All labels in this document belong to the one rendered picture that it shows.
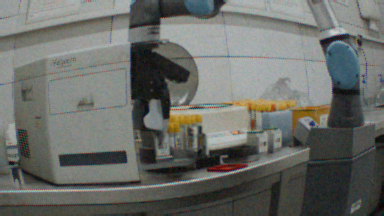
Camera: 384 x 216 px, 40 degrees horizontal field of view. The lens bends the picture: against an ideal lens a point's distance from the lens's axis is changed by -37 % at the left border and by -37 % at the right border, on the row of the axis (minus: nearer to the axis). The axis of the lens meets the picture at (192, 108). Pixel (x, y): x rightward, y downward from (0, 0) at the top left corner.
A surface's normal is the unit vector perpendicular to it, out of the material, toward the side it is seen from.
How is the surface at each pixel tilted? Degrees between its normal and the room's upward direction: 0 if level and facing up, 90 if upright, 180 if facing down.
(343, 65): 97
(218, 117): 90
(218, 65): 90
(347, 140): 90
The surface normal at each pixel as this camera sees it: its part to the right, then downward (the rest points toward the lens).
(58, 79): 0.68, 0.00
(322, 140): -0.73, 0.08
